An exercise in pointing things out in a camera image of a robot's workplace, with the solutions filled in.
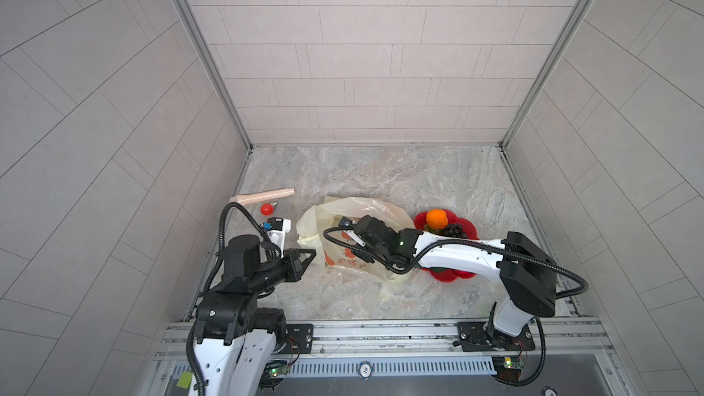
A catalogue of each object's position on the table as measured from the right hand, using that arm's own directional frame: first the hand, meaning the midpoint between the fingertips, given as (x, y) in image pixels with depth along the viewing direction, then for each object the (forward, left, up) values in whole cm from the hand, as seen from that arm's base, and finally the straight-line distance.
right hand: (359, 237), depth 84 cm
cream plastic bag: (-3, +7, -5) cm, 9 cm away
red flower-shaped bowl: (+1, -36, -3) cm, 36 cm away
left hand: (-10, +10, +14) cm, 20 cm away
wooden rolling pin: (+18, +38, 0) cm, 42 cm away
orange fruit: (+4, -25, +2) cm, 25 cm away
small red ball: (+14, +32, -2) cm, 35 cm away
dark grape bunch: (+1, -31, -3) cm, 31 cm away
